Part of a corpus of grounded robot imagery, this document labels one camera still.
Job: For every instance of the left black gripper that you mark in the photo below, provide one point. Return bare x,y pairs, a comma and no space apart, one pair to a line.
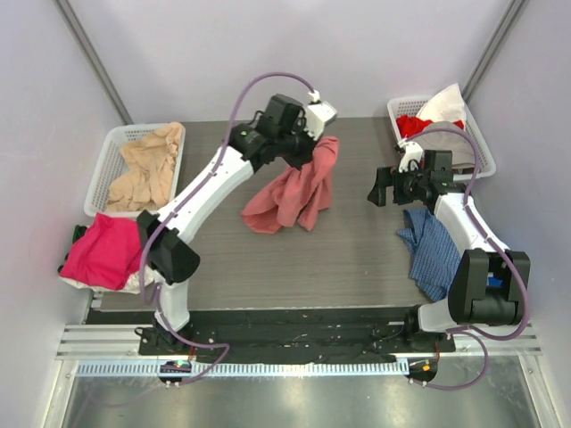
302,152

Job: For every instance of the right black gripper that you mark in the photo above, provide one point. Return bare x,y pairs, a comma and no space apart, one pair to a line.
401,186

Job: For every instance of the salmon pink t shirt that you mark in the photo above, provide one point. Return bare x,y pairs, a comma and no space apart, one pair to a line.
297,196

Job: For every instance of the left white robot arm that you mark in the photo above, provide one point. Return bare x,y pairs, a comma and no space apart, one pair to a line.
166,235

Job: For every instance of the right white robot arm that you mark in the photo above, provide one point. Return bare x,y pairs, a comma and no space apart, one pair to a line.
488,293

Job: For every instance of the red garment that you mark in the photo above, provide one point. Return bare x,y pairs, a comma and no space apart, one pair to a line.
411,126

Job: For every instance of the blue checkered shirt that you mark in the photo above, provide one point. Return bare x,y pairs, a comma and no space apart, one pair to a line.
435,258

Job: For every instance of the right white plastic basket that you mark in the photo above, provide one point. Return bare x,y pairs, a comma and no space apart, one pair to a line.
410,105

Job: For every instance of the white plastic basket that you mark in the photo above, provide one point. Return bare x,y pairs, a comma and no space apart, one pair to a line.
110,165
410,105

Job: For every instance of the grey bucket hat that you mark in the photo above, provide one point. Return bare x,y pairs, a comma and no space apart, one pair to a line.
443,139

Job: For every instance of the bright blue garment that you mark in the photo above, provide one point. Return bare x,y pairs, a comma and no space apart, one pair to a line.
494,282

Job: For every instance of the beige t shirt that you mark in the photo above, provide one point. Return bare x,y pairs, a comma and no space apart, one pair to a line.
151,162

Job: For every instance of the left white plastic basket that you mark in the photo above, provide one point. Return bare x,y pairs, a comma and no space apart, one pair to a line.
110,165

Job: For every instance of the magenta t shirt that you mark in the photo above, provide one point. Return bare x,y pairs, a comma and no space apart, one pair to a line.
106,255

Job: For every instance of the cream white garment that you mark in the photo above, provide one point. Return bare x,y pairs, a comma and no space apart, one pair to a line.
130,287

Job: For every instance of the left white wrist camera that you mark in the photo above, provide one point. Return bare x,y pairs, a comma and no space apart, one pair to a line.
318,114

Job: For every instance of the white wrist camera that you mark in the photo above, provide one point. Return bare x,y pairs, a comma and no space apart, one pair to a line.
411,155
318,114

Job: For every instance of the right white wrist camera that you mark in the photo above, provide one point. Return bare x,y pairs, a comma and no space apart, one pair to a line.
411,155

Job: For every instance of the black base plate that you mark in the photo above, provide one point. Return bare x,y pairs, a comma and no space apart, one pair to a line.
297,336

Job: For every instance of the right corner aluminium post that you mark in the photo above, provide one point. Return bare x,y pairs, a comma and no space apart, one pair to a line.
499,37

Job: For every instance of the corner aluminium post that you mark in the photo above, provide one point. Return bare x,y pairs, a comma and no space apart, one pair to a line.
499,37
75,27

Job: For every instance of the left corner aluminium post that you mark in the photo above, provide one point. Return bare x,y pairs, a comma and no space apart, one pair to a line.
75,27

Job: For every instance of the white slotted cable duct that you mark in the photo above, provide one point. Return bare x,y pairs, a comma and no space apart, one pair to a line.
169,369

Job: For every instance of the aluminium frame rail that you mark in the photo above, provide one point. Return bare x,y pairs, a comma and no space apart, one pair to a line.
88,342

